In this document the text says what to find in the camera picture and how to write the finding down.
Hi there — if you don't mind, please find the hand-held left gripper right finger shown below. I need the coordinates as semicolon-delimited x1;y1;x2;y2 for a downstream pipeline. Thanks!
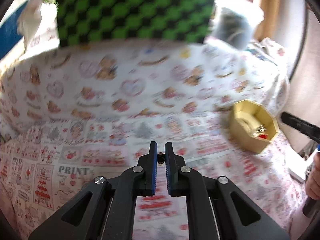
164;141;290;240

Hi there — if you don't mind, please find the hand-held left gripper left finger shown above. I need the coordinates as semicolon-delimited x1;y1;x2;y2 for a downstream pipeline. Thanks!
29;141;158;240

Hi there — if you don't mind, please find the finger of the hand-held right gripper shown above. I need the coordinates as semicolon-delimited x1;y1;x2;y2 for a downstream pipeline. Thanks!
280;112;320;144

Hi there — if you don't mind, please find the gold octagonal box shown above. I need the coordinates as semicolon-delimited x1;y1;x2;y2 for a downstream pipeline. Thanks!
229;99;278;153

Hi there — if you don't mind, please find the person's right hand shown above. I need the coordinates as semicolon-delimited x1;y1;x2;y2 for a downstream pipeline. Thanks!
305;151;320;199

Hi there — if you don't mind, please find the white box with label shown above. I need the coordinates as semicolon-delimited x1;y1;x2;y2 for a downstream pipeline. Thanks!
287;152;314;183

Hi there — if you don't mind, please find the cake printed cloth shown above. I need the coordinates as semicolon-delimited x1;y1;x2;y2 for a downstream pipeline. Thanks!
0;110;310;240

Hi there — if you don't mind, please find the bear printed cloth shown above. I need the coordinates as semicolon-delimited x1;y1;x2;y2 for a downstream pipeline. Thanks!
0;37;290;135

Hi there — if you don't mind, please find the translucent plastic bucket with lid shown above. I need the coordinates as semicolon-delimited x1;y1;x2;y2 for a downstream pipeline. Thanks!
212;0;264;50

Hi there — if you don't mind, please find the green black checkered board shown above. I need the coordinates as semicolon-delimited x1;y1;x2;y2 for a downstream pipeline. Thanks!
56;0;217;48

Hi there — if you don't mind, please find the wooden window frame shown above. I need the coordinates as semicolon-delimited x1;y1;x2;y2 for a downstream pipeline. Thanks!
230;0;282;42

